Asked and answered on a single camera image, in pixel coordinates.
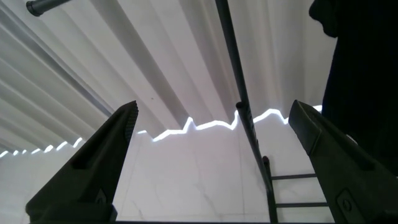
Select black clothes rack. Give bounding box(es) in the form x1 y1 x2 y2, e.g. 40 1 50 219
26 0 330 223

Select black shorts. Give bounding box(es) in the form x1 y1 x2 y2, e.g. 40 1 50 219
308 0 398 177

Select white curtain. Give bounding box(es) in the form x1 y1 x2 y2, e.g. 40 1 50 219
0 0 338 156

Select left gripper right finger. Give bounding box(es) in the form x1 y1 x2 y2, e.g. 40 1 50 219
288 99 398 222

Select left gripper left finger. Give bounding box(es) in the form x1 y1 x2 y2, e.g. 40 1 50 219
25 100 139 222

